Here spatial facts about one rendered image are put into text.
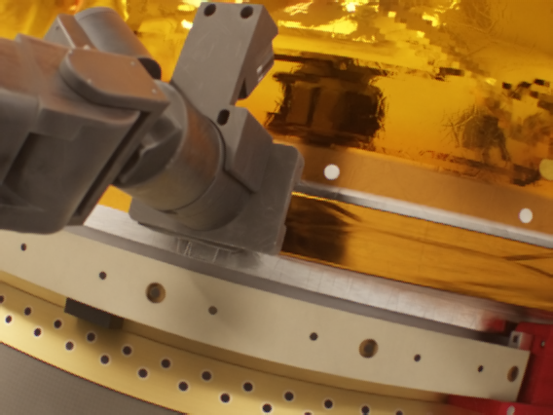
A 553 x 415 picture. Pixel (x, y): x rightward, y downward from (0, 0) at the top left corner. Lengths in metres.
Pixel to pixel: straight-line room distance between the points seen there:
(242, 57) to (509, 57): 0.20
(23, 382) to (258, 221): 0.24
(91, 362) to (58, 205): 0.24
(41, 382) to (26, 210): 0.26
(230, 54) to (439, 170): 0.19
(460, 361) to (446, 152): 0.16
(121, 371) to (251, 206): 0.18
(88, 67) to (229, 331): 0.25
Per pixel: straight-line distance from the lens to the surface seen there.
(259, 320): 0.46
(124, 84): 0.28
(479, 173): 0.49
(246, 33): 0.39
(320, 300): 0.53
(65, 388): 0.51
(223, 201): 0.38
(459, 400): 0.57
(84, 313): 0.50
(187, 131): 0.32
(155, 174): 0.32
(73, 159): 0.27
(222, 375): 0.51
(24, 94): 0.24
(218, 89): 0.38
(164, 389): 0.50
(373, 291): 0.53
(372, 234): 0.49
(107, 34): 0.37
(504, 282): 0.48
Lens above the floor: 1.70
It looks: 8 degrees up
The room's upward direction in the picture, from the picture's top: 15 degrees clockwise
